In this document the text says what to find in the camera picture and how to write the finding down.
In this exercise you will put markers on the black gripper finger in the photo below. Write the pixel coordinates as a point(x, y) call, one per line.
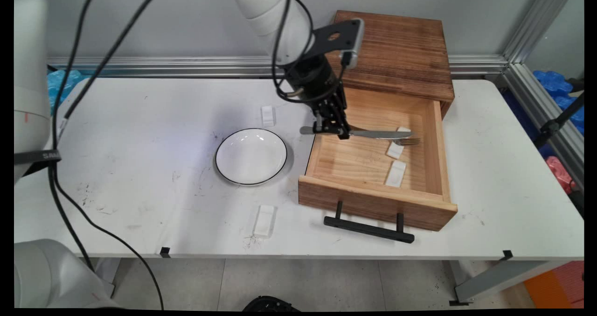
point(322, 120)
point(342, 120)

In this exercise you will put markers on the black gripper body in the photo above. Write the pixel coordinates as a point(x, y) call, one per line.
point(312, 80)

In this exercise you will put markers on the steel table knife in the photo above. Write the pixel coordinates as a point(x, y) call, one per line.
point(373, 134)

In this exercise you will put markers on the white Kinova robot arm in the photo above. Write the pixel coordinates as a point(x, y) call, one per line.
point(266, 8)

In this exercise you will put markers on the light wooden drawer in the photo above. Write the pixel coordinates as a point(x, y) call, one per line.
point(354, 166)

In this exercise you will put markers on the white ceramic cutlery rest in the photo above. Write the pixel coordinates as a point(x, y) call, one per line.
point(395, 175)
point(264, 220)
point(394, 151)
point(267, 116)

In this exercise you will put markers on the steel fork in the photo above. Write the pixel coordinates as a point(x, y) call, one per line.
point(410, 142)

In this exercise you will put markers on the white plate black rim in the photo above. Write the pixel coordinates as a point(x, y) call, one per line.
point(252, 157)

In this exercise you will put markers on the dark wooden drawer cabinet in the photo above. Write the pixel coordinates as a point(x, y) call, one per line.
point(401, 54)

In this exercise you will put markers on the black round floor object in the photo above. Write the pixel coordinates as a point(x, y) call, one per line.
point(270, 304)

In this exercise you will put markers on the black tape marker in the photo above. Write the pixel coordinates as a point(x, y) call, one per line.
point(507, 255)
point(165, 252)

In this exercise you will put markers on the black tripod pole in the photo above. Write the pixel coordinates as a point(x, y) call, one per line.
point(552, 127)

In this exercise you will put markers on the blue bubble wrap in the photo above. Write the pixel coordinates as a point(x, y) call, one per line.
point(63, 85)
point(552, 82)

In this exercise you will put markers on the pink plastic bag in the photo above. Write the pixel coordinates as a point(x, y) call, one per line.
point(557, 171)

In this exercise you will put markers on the grey table leg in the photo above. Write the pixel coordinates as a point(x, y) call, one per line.
point(499, 278)

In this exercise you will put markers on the white table leg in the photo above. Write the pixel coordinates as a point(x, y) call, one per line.
point(109, 269)

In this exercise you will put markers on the orange box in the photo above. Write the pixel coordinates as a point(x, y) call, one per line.
point(555, 288)

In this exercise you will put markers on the grey wrist camera black bracket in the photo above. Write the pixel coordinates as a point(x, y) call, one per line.
point(357, 40)

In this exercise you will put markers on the long aluminium frame rail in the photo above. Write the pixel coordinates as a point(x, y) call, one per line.
point(163, 66)

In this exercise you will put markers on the short aluminium frame rail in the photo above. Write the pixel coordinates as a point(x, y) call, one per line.
point(527, 85)

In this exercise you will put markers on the aluminium frame post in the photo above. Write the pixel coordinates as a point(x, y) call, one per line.
point(536, 26)

